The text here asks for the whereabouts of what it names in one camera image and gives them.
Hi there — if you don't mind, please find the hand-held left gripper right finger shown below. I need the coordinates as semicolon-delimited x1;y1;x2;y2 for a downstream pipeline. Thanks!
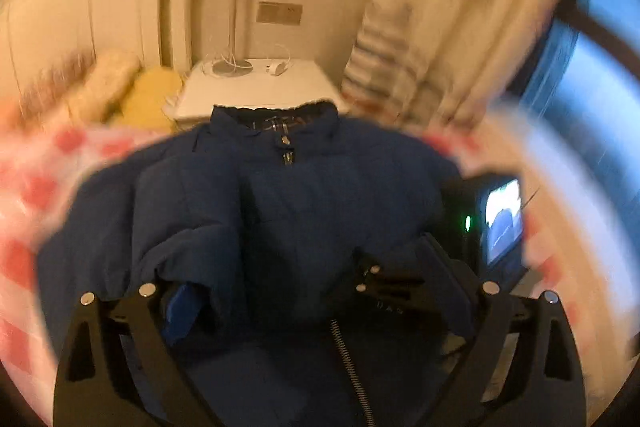
420;232;588;427

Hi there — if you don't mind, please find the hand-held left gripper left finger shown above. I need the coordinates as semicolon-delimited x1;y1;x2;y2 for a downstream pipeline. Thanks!
52;279;226;427

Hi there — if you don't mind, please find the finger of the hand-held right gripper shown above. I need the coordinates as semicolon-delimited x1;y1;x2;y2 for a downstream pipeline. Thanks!
354;273;446;325
351;251;387;279

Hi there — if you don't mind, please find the dark blue padded jacket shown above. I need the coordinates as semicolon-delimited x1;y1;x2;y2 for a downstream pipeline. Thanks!
35;102;481;427

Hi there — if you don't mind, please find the red white checked plastic sheet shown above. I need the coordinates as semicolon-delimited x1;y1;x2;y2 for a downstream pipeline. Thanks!
0;122;601;427

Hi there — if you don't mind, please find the white nightstand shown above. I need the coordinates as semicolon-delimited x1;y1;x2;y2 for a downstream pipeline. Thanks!
175;58;351;124

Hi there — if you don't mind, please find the boat print curtain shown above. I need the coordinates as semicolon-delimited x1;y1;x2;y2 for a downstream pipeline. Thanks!
342;0;586;128

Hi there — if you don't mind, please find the yellow flowered bed sheet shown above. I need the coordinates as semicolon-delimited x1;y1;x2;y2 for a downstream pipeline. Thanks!
119;67;184;131

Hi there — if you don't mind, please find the grey slim desk lamp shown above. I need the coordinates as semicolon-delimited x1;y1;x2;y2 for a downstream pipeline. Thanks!
211;0;256;76

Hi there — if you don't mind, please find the cream pillow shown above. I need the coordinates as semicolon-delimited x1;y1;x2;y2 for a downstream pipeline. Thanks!
70;51;142;122

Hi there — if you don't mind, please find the floral patterned pillow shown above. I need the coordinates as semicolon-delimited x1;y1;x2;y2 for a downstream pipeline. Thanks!
19;49;96;110

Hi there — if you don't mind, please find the white wooden headboard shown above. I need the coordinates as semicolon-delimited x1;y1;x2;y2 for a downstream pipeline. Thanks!
87;0;206;75

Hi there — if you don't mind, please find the white charger with cable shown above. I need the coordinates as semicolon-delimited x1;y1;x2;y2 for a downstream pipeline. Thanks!
264;44;297;76

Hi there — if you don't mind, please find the dark window frame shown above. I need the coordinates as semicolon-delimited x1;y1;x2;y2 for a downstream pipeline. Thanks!
554;0;640;88

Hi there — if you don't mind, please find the white lamp cable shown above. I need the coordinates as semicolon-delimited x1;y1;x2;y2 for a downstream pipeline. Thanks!
201;36;240;78

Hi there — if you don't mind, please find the bronze wall socket plate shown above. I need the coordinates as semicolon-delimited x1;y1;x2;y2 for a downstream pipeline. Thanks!
257;1;304;26

